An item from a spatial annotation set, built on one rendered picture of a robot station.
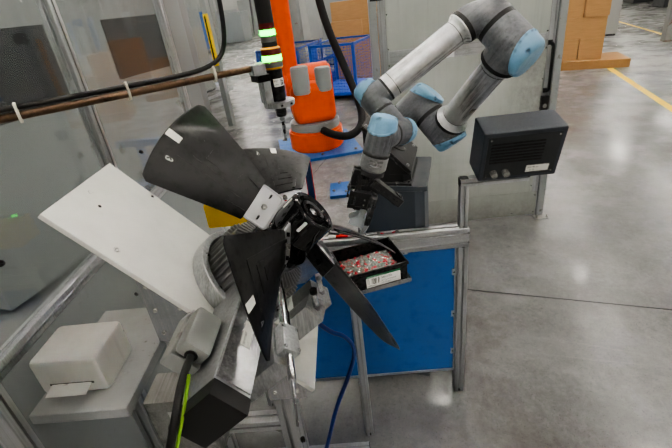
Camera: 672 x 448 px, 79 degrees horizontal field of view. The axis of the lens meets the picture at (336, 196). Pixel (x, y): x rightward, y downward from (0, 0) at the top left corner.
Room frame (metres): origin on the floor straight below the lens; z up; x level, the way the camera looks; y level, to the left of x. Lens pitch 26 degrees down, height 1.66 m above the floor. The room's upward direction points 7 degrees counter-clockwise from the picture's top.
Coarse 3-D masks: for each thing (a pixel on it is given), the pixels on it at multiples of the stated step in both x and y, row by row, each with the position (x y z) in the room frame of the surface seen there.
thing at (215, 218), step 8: (208, 208) 1.26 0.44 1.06; (208, 216) 1.26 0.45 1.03; (216, 216) 1.26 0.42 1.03; (224, 216) 1.26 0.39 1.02; (232, 216) 1.26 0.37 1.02; (208, 224) 1.26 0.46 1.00; (216, 224) 1.26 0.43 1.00; (224, 224) 1.26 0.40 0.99; (232, 224) 1.26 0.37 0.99; (240, 224) 1.26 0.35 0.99
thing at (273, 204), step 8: (264, 184) 0.85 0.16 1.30; (264, 192) 0.84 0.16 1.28; (272, 192) 0.85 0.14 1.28; (256, 200) 0.83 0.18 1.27; (264, 200) 0.84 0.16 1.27; (272, 200) 0.84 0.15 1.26; (280, 200) 0.85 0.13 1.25; (248, 208) 0.81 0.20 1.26; (256, 208) 0.82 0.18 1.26; (272, 208) 0.84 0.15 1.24; (248, 216) 0.80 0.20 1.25; (256, 216) 0.81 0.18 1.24; (264, 216) 0.82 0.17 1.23; (272, 216) 0.83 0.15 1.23; (256, 224) 0.80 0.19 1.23; (264, 224) 0.81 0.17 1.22
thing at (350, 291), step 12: (336, 264) 0.74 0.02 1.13; (324, 276) 0.80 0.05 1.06; (336, 276) 0.76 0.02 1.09; (348, 276) 0.71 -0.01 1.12; (336, 288) 0.78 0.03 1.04; (348, 288) 0.73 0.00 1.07; (348, 300) 0.76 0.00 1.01; (360, 300) 0.70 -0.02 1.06; (360, 312) 0.74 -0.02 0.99; (372, 312) 0.66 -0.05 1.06; (372, 324) 0.71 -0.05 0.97; (384, 324) 0.62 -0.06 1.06; (384, 336) 0.69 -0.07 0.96
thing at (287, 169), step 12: (252, 156) 1.11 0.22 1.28; (264, 156) 1.11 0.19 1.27; (276, 156) 1.12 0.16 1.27; (288, 156) 1.13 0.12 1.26; (300, 156) 1.15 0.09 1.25; (264, 168) 1.06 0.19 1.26; (276, 168) 1.05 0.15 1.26; (288, 168) 1.06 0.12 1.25; (300, 168) 1.07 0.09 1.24; (276, 180) 1.00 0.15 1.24; (288, 180) 1.00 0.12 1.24; (300, 180) 1.00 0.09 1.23; (276, 192) 0.95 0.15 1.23
